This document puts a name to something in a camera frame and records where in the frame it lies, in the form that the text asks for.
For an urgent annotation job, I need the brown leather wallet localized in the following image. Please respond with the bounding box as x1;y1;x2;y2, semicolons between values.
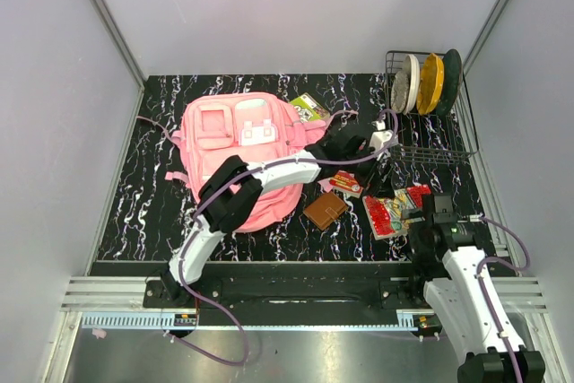
303;192;348;231

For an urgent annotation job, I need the dark green plate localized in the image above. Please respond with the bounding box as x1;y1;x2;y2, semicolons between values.
435;48;463;117

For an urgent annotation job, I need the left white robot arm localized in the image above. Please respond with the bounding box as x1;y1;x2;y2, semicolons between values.
160;125;397;308

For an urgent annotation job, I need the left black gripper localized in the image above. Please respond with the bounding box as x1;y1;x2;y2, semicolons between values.
340;142;394;200

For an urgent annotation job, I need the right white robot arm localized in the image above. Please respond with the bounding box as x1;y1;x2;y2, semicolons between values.
401;194;546;382

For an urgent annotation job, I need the white grey plate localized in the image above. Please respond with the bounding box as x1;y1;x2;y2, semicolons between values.
390;54;421;114

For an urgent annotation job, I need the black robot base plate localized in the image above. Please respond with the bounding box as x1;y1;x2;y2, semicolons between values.
143;261;463;312

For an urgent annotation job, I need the yellow plate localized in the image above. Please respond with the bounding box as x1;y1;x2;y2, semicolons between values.
416;53;445;115

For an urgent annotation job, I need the colourful treehouse paperback book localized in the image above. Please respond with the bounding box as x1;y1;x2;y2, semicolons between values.
362;185;431;240

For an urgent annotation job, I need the pink student backpack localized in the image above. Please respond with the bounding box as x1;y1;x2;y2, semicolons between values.
161;92;334;232

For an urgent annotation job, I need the red comic paperback book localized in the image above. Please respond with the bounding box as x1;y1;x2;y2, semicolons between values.
318;170;363;198

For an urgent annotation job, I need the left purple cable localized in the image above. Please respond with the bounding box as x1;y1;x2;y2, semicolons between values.
168;109;400;366

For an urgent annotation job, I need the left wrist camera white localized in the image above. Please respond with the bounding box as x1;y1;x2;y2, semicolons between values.
369;120;398;161

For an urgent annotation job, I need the green comic paperback book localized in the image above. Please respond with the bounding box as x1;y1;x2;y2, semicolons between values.
290;92;330;122

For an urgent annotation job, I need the black wire dish rack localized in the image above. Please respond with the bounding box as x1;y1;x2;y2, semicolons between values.
385;50;479;164

